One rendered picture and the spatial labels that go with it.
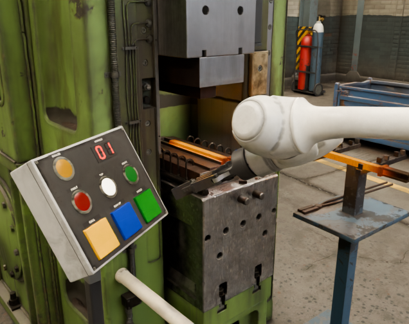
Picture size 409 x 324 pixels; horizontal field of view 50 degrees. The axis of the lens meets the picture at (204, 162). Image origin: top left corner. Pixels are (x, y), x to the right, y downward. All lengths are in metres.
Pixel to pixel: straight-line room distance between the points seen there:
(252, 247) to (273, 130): 1.02
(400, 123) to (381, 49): 9.62
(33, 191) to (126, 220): 0.24
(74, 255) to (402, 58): 9.49
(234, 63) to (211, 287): 0.79
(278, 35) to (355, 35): 8.93
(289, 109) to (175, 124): 1.26
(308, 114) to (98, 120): 0.78
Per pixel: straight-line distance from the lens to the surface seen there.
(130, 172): 1.19
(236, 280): 1.74
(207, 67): 1.44
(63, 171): 1.04
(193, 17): 1.40
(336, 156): 1.77
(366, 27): 10.65
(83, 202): 1.04
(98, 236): 1.04
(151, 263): 1.70
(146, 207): 1.18
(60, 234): 1.03
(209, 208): 1.49
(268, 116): 0.76
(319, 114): 0.79
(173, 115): 1.99
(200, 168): 1.55
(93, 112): 1.39
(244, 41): 1.55
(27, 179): 1.03
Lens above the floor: 1.49
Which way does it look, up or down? 18 degrees down
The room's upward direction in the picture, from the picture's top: straight up
